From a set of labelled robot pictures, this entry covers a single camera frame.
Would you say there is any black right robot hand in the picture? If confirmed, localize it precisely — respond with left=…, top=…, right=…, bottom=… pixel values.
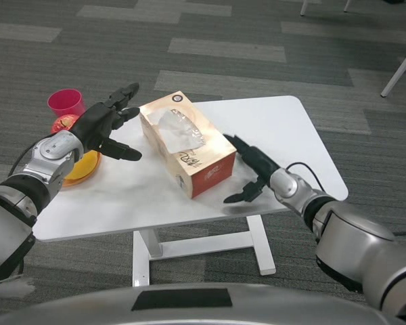
left=222, top=133, right=281, bottom=204

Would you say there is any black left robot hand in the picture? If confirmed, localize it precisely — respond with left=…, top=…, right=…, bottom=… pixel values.
left=70, top=82, right=143, bottom=162

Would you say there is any orange tissue box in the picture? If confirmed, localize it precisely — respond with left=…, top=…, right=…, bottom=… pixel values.
left=138, top=89, right=238, bottom=200

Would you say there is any white tissue sheet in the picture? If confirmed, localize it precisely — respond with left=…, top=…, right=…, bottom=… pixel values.
left=157, top=108, right=207, bottom=153

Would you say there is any red apple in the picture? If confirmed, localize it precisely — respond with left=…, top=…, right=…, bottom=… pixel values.
left=51, top=114, right=81, bottom=133

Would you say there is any pink plastic cup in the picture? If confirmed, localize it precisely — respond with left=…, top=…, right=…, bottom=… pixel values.
left=47, top=88, right=88, bottom=119

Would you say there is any orange round plate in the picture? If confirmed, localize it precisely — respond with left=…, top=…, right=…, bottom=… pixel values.
left=61, top=150, right=102, bottom=188

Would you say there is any white blue fuzzy strip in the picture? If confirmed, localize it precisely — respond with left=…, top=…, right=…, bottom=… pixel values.
left=0, top=276, right=37, bottom=304

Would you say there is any silver robot chest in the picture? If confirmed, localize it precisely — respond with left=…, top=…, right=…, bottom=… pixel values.
left=0, top=282, right=403, bottom=325

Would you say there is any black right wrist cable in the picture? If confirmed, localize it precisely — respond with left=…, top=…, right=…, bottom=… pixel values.
left=286, top=162, right=325, bottom=194

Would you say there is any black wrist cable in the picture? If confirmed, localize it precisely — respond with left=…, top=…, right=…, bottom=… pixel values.
left=286, top=162, right=325, bottom=194
left=7, top=133, right=57, bottom=179

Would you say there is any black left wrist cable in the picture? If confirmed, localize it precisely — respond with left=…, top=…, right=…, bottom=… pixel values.
left=7, top=133, right=57, bottom=179

